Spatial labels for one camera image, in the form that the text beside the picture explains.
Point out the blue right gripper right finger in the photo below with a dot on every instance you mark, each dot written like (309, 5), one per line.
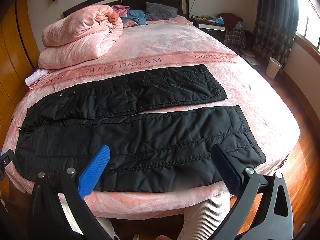
(228, 172)

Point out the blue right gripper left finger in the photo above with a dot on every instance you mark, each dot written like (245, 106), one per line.
(92, 171)

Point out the black quilted pants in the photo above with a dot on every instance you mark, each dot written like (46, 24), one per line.
(160, 126)

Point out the folded white pink towel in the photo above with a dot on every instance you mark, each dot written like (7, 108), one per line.
(35, 77)

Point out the white waste bin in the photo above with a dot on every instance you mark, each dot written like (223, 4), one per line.
(273, 68)

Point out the plaid cloth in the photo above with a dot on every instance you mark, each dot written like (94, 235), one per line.
(236, 37)

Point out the pink bed with sheet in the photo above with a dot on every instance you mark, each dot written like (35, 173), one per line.
(168, 45)

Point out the folded pink comforter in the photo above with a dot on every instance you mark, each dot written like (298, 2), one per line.
(84, 35)

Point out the black nightstand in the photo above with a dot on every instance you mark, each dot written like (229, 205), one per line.
(213, 29)

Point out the wooden wardrobe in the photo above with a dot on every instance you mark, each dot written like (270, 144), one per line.
(19, 54)

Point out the dark red clothes pile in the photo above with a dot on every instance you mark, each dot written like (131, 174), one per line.
(230, 20)

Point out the dark patterned curtain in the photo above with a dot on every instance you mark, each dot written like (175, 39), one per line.
(275, 29)

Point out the blue garment on bed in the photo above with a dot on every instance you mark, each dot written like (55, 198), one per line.
(137, 16)

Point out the magenta garment on bed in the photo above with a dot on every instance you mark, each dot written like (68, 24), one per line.
(121, 10)

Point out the dark grey pillow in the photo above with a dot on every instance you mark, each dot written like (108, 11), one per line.
(156, 12)

